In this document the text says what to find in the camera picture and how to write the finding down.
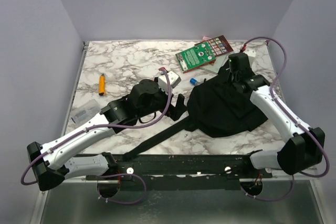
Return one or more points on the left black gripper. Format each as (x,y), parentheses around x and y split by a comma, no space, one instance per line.
(175,112)

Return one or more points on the blue cap glue stick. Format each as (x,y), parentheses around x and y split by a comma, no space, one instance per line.
(194,82)

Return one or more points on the black student backpack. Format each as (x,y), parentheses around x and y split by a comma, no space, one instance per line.
(215,108)

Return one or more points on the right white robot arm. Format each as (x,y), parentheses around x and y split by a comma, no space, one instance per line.
(303,144)

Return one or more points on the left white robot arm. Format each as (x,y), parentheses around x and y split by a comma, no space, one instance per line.
(58,160)

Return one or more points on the green book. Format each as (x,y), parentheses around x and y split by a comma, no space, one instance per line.
(195,57)

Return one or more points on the grey notebook under books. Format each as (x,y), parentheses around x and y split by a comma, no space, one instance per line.
(218,63)

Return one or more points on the dark red book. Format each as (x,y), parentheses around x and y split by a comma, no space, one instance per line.
(219,45)

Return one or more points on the orange utility knife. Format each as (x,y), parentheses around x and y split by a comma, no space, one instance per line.
(101,86)

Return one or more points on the clear plastic screw box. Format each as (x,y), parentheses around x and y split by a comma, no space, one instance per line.
(85,112)

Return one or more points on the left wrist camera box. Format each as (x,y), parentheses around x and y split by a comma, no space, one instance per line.
(174,80)

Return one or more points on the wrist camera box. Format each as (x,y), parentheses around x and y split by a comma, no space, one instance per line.
(174,80)
(251,53)

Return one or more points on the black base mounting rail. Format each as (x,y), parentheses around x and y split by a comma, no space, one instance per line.
(178,172)

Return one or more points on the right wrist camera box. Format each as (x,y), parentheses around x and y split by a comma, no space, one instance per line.
(251,53)

